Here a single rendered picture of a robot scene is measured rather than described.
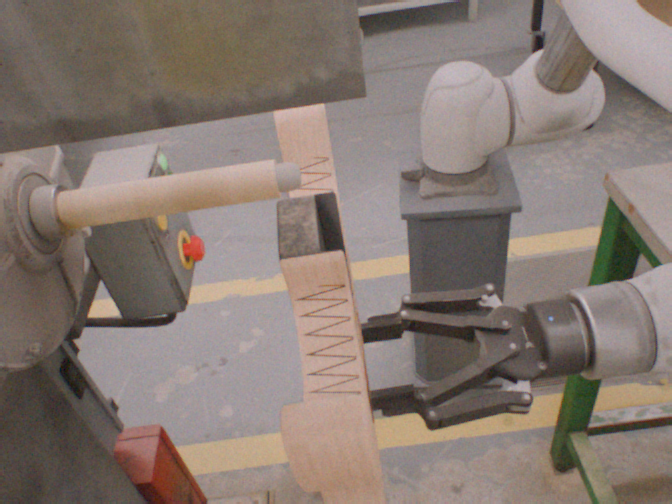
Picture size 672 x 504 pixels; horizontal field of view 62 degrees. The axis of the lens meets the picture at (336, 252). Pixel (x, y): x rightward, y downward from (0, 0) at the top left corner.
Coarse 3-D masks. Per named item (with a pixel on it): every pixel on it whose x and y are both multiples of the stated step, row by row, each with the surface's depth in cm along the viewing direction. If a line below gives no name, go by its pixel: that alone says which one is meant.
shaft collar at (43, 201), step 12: (36, 192) 46; (48, 192) 46; (60, 192) 47; (36, 204) 45; (48, 204) 45; (36, 216) 45; (48, 216) 45; (36, 228) 46; (48, 228) 46; (60, 228) 46
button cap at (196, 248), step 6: (192, 240) 84; (198, 240) 85; (186, 246) 85; (192, 246) 84; (198, 246) 84; (186, 252) 85; (192, 252) 84; (198, 252) 84; (204, 252) 86; (198, 258) 85
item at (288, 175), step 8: (280, 168) 46; (288, 168) 46; (296, 168) 46; (280, 176) 46; (288, 176) 46; (296, 176) 46; (280, 184) 46; (288, 184) 46; (296, 184) 46; (280, 192) 47
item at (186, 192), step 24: (240, 168) 46; (264, 168) 46; (72, 192) 47; (96, 192) 46; (120, 192) 46; (144, 192) 46; (168, 192) 46; (192, 192) 46; (216, 192) 46; (240, 192) 46; (264, 192) 46; (72, 216) 46; (96, 216) 46; (120, 216) 46; (144, 216) 47
